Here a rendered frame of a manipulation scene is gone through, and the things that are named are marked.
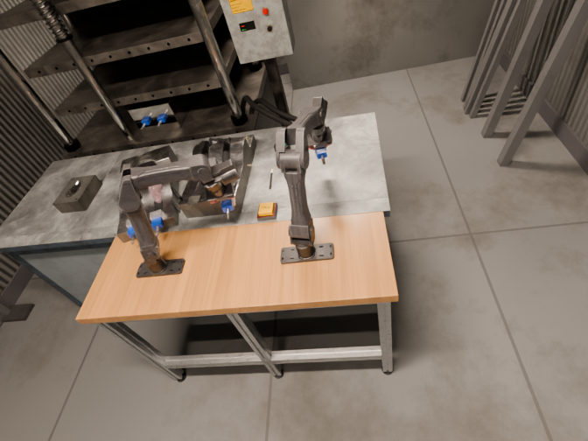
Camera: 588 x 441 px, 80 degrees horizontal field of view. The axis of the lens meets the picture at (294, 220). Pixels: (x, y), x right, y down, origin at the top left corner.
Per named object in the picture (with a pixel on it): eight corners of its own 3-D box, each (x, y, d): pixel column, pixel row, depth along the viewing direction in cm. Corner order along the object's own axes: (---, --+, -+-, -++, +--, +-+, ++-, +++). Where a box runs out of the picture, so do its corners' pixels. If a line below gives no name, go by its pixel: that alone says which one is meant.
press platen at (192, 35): (206, 41, 179) (203, 31, 175) (29, 79, 201) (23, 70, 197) (233, -6, 227) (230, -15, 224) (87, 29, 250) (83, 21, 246)
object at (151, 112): (181, 128, 218) (167, 103, 206) (143, 135, 224) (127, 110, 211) (200, 88, 251) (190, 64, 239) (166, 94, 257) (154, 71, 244)
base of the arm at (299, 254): (276, 236, 129) (275, 251, 125) (330, 230, 126) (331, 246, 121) (281, 249, 135) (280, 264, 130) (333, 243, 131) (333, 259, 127)
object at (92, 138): (253, 134, 207) (249, 125, 203) (67, 162, 233) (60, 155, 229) (269, 68, 263) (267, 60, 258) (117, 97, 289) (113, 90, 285)
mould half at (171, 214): (178, 225, 157) (166, 207, 149) (123, 242, 157) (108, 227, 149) (178, 161, 191) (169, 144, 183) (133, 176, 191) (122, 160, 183)
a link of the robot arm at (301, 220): (297, 231, 129) (284, 146, 112) (314, 233, 126) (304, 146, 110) (291, 241, 124) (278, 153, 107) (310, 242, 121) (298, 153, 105)
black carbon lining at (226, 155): (225, 192, 153) (217, 177, 147) (192, 197, 157) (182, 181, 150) (239, 144, 176) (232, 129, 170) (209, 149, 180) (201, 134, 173)
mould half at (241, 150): (241, 213, 153) (230, 190, 144) (186, 218, 159) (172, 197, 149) (256, 143, 186) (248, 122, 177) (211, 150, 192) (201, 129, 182)
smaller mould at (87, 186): (86, 210, 179) (77, 200, 174) (61, 213, 182) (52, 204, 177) (102, 184, 192) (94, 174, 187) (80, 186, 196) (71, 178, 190)
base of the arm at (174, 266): (131, 252, 140) (124, 267, 136) (177, 248, 137) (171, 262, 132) (142, 263, 146) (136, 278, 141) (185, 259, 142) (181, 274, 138)
